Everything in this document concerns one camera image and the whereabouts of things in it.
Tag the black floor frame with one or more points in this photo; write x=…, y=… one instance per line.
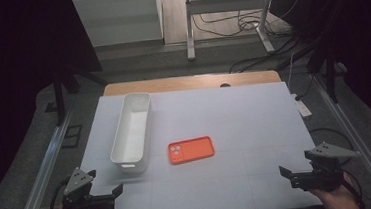
x=72, y=136

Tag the metal floor rail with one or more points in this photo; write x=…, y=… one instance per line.
x=360, y=147
x=42, y=182

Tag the orange phone case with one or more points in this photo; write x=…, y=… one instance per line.
x=191, y=149

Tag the white power strip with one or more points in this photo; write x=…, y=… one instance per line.
x=303, y=108

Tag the white plastic storage bin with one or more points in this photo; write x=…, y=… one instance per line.
x=132, y=132

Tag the white wall panel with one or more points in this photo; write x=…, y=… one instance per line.
x=116, y=19

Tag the person's right hand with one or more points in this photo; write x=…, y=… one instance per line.
x=335, y=201

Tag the white table cover sheet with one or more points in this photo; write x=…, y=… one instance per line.
x=224, y=114

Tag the black metal stand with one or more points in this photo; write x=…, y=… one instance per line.
x=331, y=79
x=59, y=101

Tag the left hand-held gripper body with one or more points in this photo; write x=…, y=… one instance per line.
x=80, y=201

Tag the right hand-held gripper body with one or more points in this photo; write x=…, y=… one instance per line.
x=322, y=174

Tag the black curtain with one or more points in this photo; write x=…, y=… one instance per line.
x=11, y=81
x=362, y=37

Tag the white metal desk frame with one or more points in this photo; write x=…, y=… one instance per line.
x=225, y=4

